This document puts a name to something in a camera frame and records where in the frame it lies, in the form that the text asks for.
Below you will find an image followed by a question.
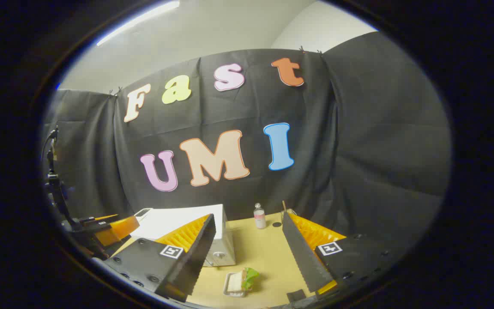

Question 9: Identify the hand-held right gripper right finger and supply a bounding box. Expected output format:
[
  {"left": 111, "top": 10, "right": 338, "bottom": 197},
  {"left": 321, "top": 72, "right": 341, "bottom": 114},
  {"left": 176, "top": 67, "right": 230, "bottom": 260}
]
[{"left": 282, "top": 211, "right": 402, "bottom": 294}]

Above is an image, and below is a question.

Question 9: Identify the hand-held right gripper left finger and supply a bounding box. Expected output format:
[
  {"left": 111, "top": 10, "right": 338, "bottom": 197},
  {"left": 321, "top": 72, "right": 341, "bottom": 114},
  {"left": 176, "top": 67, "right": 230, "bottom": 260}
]
[{"left": 103, "top": 213, "right": 217, "bottom": 302}]

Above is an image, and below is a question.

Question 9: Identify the white microwave oven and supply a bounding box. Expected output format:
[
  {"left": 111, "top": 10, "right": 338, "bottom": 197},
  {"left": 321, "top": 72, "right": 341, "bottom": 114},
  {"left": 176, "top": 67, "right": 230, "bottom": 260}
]
[{"left": 129, "top": 204, "right": 236, "bottom": 267}]

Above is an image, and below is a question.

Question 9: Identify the bread and lettuce sandwich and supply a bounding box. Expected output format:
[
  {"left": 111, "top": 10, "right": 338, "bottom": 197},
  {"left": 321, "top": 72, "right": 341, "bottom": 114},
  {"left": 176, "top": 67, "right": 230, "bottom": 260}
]
[{"left": 241, "top": 267, "right": 260, "bottom": 292}]

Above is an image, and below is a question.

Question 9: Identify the white plastic tray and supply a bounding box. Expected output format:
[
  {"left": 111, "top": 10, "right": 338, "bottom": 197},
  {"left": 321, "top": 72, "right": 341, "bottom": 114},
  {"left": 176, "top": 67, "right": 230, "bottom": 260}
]
[{"left": 223, "top": 271, "right": 248, "bottom": 297}]

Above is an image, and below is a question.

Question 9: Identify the small bottle with pink label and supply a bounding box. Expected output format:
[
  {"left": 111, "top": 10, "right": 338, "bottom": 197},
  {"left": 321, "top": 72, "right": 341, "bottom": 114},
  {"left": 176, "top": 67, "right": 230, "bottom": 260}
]
[{"left": 253, "top": 203, "right": 267, "bottom": 230}]

